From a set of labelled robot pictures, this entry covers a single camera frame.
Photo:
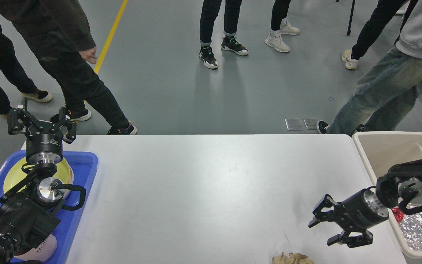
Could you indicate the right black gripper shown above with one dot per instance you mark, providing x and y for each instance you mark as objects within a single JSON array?
[{"x": 355, "y": 215}]

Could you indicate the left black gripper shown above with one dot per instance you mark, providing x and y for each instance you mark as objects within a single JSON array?
[{"x": 41, "y": 147}]

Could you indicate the brown paper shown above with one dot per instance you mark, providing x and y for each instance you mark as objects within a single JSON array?
[{"x": 292, "y": 258}]

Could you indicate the yellow plate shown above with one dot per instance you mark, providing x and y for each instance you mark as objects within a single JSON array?
[{"x": 16, "y": 174}]

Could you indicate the crushed red can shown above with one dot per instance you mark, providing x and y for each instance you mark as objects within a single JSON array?
[{"x": 398, "y": 214}]

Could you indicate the foil sheet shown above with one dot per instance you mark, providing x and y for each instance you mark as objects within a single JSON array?
[{"x": 411, "y": 228}]

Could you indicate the pink mug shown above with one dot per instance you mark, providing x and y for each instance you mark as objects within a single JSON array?
[{"x": 43, "y": 252}]

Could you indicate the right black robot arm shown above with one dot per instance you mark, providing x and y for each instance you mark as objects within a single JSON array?
[{"x": 400, "y": 188}]

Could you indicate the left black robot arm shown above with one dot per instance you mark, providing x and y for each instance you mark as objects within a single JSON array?
[{"x": 28, "y": 210}]

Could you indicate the blue plastic tray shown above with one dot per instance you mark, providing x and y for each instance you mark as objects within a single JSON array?
[{"x": 84, "y": 165}]

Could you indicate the person in dark jacket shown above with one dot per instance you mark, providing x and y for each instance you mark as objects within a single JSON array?
[{"x": 58, "y": 33}]

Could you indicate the metal floor plate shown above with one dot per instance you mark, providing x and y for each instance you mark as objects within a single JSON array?
[
  {"x": 311, "y": 123},
  {"x": 294, "y": 124}
]

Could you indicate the person in white sneakers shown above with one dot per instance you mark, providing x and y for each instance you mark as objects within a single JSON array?
[{"x": 280, "y": 26}]

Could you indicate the person in black pants right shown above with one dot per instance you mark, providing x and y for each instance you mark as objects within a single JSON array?
[{"x": 381, "y": 15}]

